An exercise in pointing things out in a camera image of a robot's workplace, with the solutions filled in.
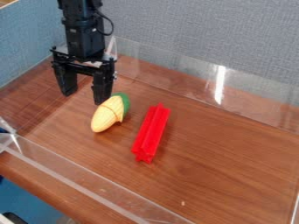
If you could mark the red star-shaped plastic block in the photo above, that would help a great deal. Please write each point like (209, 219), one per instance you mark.
(150, 134)

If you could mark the clear acrylic back wall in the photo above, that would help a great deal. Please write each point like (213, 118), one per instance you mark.
(265, 100)

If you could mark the clear acrylic front wall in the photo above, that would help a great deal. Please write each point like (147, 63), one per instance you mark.
(83, 194)

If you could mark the yellow toy corn cob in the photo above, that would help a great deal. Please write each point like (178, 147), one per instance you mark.
(111, 112)

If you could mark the clear acrylic left bracket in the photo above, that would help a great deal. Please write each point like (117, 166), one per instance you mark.
(9, 137)

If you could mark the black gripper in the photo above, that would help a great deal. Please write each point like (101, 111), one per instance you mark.
(98, 67)

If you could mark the clear acrylic corner bracket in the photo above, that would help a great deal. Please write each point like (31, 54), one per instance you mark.
(111, 52)

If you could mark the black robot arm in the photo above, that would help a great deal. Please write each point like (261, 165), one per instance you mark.
(86, 57)

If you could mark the clear acrylic wall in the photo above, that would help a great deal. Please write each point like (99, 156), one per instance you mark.
(265, 100)
(83, 194)

